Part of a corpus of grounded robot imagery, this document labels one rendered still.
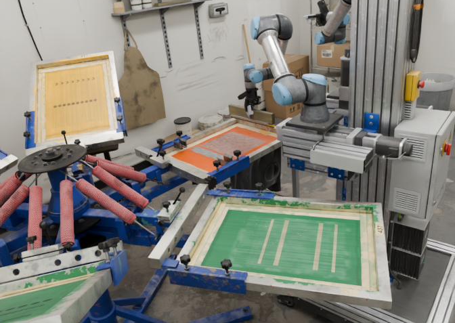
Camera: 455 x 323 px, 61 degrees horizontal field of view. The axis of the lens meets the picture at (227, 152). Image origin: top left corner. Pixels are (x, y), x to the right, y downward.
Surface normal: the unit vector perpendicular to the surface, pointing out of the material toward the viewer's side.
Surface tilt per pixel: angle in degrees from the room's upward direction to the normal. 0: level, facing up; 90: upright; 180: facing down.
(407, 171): 90
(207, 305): 0
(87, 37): 90
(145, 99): 89
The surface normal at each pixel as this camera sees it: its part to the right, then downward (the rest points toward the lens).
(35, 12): 0.69, 0.24
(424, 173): -0.61, 0.39
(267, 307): -0.11, -0.90
